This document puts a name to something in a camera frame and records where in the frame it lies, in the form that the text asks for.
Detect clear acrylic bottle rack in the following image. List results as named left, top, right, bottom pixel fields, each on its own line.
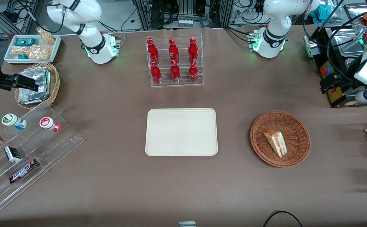
left=146, top=33, right=204, bottom=88

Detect clear acrylic stepped display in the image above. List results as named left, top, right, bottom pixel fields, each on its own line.
left=0, top=102, right=85, bottom=215

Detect black food warmer cabinet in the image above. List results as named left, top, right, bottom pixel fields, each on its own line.
left=304, top=3, right=367, bottom=108

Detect light tan wicker basket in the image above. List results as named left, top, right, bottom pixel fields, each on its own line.
left=14, top=62, right=61, bottom=110

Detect green lid yogurt cup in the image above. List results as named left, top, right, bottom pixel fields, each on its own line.
left=2, top=113, right=27, bottom=130

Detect teal snack box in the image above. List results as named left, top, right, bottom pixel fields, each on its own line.
left=15, top=38, right=36, bottom=47

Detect white rectangular snack tray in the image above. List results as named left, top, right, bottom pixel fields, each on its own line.
left=4, top=34, right=62, bottom=65

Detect Snickers chocolate bar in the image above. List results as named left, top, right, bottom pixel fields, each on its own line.
left=9, top=159, right=40, bottom=184

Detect triangular sandwich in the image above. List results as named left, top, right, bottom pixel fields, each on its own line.
left=263, top=129, right=287, bottom=158

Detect clear bag of crackers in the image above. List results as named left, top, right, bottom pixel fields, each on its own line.
left=28, top=45, right=52, bottom=61
left=11, top=46, right=30, bottom=57
left=37, top=28, right=55, bottom=45

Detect brown round wicker basket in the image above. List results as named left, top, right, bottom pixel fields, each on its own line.
left=250, top=110, right=311, bottom=168

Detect small black white box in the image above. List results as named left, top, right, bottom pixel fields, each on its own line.
left=4, top=146, right=22, bottom=163

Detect black table cable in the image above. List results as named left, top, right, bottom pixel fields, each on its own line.
left=262, top=210, right=303, bottom=227

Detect foil wrapped food pack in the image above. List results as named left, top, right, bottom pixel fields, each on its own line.
left=18, top=66, right=51, bottom=105

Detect steel warmer pan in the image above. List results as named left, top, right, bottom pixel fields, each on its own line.
left=332, top=28, right=365, bottom=58

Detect red lid yogurt cup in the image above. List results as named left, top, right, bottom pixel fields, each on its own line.
left=39, top=116, right=61, bottom=132

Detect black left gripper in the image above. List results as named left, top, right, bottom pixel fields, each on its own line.
left=320, top=73, right=362, bottom=94

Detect red cola bottle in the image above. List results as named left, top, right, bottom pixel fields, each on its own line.
left=147, top=38, right=159, bottom=65
left=170, top=59, right=181, bottom=83
left=168, top=38, right=180, bottom=63
left=188, top=37, right=199, bottom=63
left=189, top=61, right=199, bottom=84
left=150, top=61, right=162, bottom=84

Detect cream plastic serving tray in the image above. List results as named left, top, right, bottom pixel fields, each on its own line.
left=145, top=108, right=218, bottom=157

